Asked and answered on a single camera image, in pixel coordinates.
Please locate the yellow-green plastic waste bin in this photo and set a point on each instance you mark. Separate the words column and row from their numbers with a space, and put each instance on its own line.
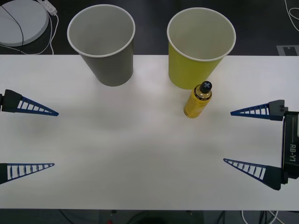
column 187, row 70

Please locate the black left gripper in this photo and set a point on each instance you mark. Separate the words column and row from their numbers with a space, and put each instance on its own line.
column 1, row 103

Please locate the white round floor plate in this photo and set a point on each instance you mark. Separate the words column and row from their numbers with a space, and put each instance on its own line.
column 16, row 23

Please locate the grey plastic waste bin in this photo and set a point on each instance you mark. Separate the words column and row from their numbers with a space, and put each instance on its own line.
column 109, row 70

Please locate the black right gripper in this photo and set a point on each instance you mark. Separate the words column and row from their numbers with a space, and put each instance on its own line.
column 292, row 144

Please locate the white power strip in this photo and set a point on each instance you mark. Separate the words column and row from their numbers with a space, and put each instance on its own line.
column 49, row 5

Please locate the yellow bottle with black cap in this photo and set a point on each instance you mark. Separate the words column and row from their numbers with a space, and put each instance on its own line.
column 196, row 105

